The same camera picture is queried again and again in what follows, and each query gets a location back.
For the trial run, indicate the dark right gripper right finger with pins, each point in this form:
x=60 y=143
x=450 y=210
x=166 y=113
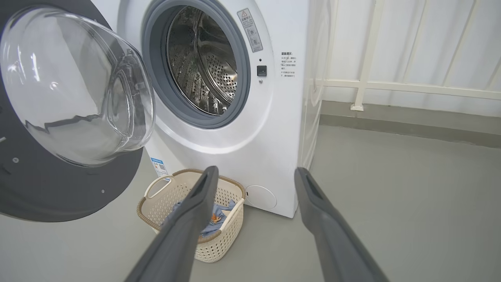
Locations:
x=332 y=239

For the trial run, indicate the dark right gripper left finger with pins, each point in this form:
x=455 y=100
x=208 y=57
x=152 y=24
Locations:
x=176 y=239

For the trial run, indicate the light blue cartoon print garment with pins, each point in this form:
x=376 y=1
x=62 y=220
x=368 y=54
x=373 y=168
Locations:
x=221 y=225

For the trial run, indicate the grey washing machine door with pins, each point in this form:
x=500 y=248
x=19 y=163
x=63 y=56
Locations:
x=39 y=188

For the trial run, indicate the white front-load washing machine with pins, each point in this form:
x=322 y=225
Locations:
x=242 y=156

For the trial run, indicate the grey rubber door gasket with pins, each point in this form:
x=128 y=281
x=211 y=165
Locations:
x=155 y=78

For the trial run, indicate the stainless steel washing machine drum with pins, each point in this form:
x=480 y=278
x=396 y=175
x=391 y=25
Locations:
x=203 y=66

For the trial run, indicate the black door lock slot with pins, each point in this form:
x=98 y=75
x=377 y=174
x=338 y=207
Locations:
x=262 y=71

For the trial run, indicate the cream perforated laundry basket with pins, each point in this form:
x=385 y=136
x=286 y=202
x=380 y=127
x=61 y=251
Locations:
x=164 y=203

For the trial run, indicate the blue energy label sticker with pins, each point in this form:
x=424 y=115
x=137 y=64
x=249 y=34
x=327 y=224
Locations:
x=159 y=167

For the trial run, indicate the round white filter cover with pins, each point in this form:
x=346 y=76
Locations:
x=260 y=197

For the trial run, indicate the white metal railing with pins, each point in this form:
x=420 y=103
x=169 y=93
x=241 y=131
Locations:
x=411 y=87

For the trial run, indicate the grey warning sticker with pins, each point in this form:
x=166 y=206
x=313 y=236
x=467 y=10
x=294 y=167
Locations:
x=249 y=29

